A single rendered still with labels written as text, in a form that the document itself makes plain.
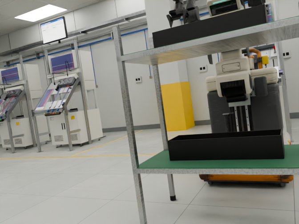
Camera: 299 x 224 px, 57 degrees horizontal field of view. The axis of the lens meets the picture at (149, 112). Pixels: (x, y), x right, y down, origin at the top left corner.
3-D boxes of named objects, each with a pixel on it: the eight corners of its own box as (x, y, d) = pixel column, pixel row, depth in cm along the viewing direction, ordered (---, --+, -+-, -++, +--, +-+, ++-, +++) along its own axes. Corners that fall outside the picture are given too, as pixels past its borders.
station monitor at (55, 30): (66, 39, 487) (63, 16, 485) (43, 46, 514) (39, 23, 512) (72, 40, 499) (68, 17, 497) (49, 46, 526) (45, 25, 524)
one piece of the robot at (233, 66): (216, 97, 225) (203, 19, 214) (266, 90, 207) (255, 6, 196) (208, 104, 202) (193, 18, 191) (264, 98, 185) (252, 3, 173)
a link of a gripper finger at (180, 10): (185, 19, 163) (186, 6, 166) (174, 22, 166) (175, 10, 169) (189, 26, 168) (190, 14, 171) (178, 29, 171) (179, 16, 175)
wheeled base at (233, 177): (219, 159, 265) (215, 133, 263) (293, 158, 236) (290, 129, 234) (198, 183, 205) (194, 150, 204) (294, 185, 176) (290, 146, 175)
